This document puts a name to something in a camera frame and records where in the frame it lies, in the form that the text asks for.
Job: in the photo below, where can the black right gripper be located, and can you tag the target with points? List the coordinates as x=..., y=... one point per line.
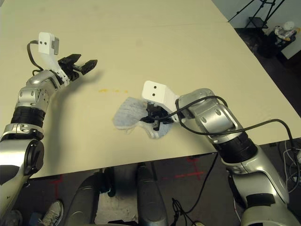
x=156, y=113

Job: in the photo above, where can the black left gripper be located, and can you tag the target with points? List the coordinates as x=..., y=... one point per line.
x=73, y=73

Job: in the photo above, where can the light blue fluffy rag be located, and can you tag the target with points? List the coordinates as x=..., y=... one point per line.
x=127, y=113

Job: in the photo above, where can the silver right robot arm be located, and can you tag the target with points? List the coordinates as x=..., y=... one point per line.
x=211, y=113

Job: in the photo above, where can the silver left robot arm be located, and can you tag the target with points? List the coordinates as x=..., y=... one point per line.
x=30, y=96

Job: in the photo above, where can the yellow liquid spill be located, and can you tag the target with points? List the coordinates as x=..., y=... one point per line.
x=103, y=90

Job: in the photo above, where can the red floor tape cross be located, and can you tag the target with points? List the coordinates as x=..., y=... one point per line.
x=188, y=175

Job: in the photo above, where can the grey right robot leg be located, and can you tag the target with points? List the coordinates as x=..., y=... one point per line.
x=150, y=200

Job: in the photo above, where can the grey robot leg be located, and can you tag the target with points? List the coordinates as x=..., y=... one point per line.
x=82, y=202
x=150, y=200

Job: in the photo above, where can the grey left robot leg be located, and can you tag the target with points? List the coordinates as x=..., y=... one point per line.
x=82, y=202

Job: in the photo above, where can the white sneaker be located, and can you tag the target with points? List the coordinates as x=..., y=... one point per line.
x=53, y=213

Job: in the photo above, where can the black tripod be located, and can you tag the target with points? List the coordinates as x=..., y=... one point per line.
x=256, y=22

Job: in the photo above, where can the white flat panel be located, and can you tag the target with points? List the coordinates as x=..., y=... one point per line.
x=294, y=48

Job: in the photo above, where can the small white gadget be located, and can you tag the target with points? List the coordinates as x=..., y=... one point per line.
x=285, y=29

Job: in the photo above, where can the grey shoe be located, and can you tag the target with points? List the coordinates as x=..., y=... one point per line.
x=10, y=219

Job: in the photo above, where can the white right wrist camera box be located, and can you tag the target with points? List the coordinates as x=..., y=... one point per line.
x=152, y=90

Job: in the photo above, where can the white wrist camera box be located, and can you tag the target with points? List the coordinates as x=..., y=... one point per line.
x=44, y=43
x=152, y=90

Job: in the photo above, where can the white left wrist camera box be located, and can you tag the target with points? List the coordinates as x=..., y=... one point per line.
x=44, y=43

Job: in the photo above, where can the black post under table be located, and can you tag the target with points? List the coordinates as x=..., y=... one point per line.
x=109, y=181

